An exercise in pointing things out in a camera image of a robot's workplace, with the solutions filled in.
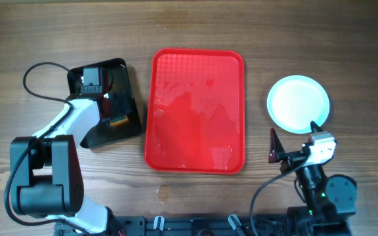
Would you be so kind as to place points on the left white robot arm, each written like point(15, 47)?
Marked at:
point(45, 184)

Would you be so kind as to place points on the red plastic tray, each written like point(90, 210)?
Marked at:
point(196, 112)

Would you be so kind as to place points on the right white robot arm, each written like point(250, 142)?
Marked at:
point(328, 200)

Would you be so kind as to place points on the black water tray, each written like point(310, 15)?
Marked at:
point(118, 78)

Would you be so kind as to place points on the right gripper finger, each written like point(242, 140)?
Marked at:
point(277, 152)
point(315, 128)

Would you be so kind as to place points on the white plate top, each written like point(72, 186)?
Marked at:
point(295, 101)

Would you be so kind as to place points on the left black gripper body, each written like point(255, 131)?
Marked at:
point(117, 107)

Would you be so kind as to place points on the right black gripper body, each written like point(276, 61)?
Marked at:
point(291, 158)

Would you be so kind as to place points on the orange green sponge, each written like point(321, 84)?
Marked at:
point(118, 121)

